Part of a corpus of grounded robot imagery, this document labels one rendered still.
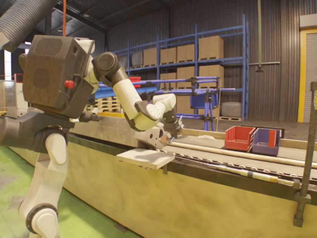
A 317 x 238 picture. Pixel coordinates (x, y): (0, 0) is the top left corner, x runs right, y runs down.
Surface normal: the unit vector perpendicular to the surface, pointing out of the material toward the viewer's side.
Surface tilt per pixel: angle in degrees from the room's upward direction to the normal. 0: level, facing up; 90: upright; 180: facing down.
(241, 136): 88
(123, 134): 80
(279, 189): 90
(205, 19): 90
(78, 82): 72
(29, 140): 112
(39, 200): 90
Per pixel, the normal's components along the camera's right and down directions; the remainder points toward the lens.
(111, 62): -0.08, -0.12
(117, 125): -0.58, -0.07
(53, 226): 0.80, 0.07
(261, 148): -0.58, 0.18
